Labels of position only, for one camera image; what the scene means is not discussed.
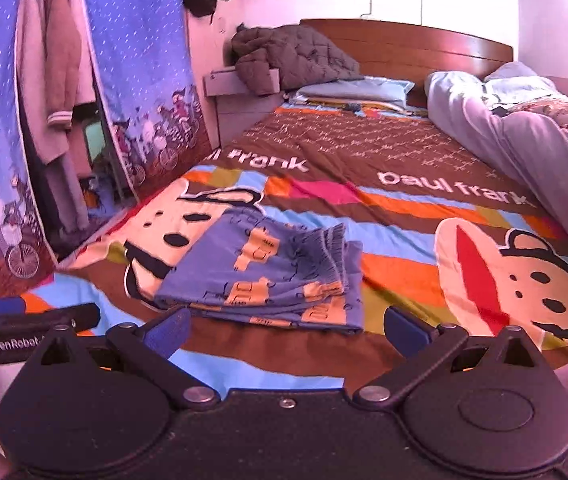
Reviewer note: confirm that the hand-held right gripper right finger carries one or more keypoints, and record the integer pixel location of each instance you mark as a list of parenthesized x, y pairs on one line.
[(406, 332)]

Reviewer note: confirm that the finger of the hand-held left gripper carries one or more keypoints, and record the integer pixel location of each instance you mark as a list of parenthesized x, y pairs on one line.
[(23, 321), (1, 306)]

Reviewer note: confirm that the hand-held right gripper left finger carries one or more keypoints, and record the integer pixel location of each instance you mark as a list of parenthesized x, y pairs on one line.
[(171, 332)]

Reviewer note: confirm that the blue printed pants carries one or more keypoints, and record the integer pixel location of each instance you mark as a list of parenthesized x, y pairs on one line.
[(264, 280)]

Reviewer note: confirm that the grey hanging garment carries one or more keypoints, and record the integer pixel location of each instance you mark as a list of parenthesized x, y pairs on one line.
[(66, 200)]

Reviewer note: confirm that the blue clothes pile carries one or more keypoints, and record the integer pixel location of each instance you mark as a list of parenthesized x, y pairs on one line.
[(96, 192)]

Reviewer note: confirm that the colourful printed bed sheet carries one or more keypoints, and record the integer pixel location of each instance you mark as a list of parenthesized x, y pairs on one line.
[(389, 160)]

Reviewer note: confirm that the grey duvet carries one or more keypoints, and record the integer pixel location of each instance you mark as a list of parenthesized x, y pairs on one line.
[(539, 160)]

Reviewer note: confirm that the white nightstand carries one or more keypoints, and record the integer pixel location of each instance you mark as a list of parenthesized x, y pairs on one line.
[(239, 120)]

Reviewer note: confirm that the pink fleece coat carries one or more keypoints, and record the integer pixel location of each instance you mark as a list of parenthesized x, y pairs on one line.
[(33, 75)]

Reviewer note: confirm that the light blue pillow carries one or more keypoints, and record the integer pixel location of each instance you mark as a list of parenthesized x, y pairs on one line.
[(364, 90)]

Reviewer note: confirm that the pink quilted jacket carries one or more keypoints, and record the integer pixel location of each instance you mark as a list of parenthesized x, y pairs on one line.
[(73, 50)]

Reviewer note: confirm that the wooden headboard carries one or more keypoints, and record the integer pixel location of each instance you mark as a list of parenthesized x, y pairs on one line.
[(404, 55)]

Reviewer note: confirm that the narrow blue dotted wardrobe curtain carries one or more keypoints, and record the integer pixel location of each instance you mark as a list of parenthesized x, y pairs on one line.
[(138, 50)]

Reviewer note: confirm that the brown quilted jacket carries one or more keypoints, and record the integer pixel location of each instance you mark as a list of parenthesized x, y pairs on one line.
[(299, 60)]

